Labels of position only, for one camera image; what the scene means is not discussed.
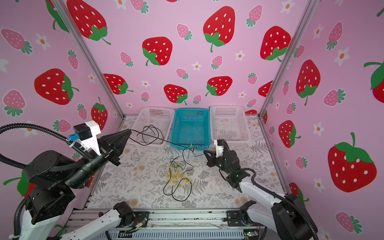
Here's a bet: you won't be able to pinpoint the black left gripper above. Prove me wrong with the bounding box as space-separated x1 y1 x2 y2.
65 130 128 194

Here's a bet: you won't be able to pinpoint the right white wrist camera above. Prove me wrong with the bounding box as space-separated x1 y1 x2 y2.
214 140 226 158

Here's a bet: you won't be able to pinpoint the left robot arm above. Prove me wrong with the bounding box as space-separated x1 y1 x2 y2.
1 121 132 240

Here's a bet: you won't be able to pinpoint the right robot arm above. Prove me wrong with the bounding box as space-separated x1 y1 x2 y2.
204 140 319 240

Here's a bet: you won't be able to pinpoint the white plastic basket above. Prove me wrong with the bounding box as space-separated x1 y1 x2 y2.
128 107 175 147
209 106 251 145

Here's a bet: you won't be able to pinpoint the left white plastic basket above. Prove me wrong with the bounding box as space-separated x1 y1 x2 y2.
128 107 175 147

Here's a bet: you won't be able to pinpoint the right white plastic basket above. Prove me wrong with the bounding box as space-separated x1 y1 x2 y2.
209 106 251 145

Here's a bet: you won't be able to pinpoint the teal plastic basket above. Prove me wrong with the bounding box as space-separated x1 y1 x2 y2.
170 108 211 150

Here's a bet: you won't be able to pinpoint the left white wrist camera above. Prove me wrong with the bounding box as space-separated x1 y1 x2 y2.
69 121 101 156

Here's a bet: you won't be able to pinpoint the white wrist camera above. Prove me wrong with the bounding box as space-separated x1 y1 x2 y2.
69 121 101 156
214 140 226 158

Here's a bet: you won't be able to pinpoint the yellow blue black cables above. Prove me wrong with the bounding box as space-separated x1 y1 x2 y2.
166 143 205 188

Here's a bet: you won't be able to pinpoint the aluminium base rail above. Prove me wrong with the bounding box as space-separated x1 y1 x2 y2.
64 208 313 240

